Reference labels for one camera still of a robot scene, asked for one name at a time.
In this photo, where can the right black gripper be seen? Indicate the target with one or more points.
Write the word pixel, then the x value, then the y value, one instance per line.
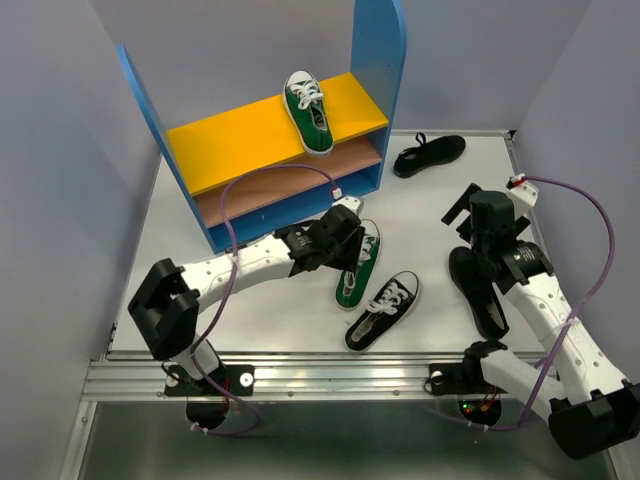
pixel 463 203

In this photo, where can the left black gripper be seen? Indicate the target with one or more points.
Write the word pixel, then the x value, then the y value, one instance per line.
pixel 350 259

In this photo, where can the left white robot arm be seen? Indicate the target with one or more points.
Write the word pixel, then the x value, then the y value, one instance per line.
pixel 166 305

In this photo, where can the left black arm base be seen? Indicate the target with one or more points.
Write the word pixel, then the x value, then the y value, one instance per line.
pixel 236 379

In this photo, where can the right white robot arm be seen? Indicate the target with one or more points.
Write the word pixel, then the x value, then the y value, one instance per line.
pixel 588 404

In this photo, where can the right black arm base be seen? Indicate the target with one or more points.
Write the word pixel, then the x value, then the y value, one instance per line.
pixel 456 379

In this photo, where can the black slip-on shoe far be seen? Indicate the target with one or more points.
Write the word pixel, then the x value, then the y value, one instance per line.
pixel 426 154

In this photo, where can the black leather shoe right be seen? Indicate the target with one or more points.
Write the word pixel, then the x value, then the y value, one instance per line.
pixel 479 293

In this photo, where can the yellow upper shelf board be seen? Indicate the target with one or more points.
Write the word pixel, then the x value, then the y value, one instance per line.
pixel 214 150

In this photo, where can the black canvas sneaker centre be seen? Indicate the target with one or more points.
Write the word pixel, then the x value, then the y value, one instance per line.
pixel 391 304

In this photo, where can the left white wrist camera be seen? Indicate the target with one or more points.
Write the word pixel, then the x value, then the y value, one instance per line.
pixel 352 203

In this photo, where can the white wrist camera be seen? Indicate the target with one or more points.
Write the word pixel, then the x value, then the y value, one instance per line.
pixel 522 192
pixel 352 203

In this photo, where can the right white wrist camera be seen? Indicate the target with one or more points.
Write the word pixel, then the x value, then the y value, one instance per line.
pixel 522 192

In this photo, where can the blue shoe shelf frame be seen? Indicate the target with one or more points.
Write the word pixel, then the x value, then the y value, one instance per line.
pixel 378 52

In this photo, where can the aluminium mounting rail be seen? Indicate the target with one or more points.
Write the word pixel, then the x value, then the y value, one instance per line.
pixel 280 378

